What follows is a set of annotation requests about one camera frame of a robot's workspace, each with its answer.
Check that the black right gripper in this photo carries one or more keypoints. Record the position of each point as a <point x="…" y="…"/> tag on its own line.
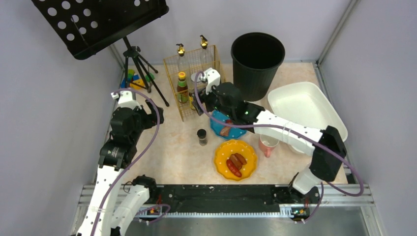
<point x="202" y="103"/>

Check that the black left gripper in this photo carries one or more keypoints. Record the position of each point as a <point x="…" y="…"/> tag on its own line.
<point x="151" y="115"/>

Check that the black cap spice bottle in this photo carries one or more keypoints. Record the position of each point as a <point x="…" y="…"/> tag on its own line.
<point x="202" y="136"/>

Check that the yellow cap sauce bottle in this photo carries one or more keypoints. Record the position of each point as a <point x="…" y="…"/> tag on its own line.
<point x="182" y="88"/>

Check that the silver lid shaker jar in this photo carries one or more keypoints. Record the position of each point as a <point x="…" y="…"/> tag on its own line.
<point x="196" y="81"/>

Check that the yellow dotted plate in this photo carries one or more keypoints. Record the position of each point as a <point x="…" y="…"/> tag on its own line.
<point x="226" y="149"/>

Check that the clear bottle gold pump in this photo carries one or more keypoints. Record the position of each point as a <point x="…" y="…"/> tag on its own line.
<point x="183" y="62"/>
<point x="206" y="56"/>

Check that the small yellow spice bottle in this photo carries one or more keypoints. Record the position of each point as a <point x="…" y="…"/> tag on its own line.
<point x="191" y="101"/>

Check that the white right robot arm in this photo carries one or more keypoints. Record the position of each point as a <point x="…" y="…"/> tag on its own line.
<point x="223" y="104"/>

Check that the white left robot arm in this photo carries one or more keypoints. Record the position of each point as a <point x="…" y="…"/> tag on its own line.
<point x="103" y="217"/>

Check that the yellow toy block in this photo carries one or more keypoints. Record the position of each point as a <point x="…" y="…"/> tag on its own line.
<point x="137" y="84"/>

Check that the blue toy block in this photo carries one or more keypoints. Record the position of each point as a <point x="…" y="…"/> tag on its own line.
<point x="126" y="84"/>

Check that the blue dotted plate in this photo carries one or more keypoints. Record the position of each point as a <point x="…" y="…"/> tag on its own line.
<point x="234" y="133"/>

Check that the lime green toy block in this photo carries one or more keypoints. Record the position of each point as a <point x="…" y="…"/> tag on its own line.
<point x="130" y="74"/>

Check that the brown sausage middle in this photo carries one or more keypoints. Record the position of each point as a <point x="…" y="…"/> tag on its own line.
<point x="236" y="162"/>

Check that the brown sausage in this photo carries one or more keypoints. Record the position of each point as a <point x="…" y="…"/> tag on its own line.
<point x="236" y="162"/>
<point x="241" y="159"/>

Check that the black tripod stand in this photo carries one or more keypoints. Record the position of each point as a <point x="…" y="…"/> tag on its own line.
<point x="134" y="53"/>

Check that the brown sausage rear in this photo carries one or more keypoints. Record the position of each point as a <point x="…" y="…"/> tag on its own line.
<point x="241" y="159"/>

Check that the red sausage front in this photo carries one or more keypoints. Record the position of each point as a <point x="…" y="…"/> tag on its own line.
<point x="232" y="167"/>

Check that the pink mug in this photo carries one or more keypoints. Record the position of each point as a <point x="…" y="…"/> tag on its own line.
<point x="267" y="144"/>

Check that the black plastic trash bin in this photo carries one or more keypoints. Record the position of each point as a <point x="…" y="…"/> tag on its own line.
<point x="256" y="57"/>

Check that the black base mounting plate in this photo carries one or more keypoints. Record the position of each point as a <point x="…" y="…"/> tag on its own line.
<point x="230" y="198"/>

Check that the white plastic basin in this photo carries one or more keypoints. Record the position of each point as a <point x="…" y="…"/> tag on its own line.
<point x="304" y="103"/>

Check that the black perforated music stand tray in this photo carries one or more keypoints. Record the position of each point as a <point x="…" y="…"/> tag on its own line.
<point x="88" y="26"/>

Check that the yellow wire rack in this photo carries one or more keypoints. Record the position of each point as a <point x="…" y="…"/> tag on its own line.
<point x="172" y="71"/>

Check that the aluminium frame rail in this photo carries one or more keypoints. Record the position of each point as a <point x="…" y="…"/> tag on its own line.
<point x="329" y="197"/>

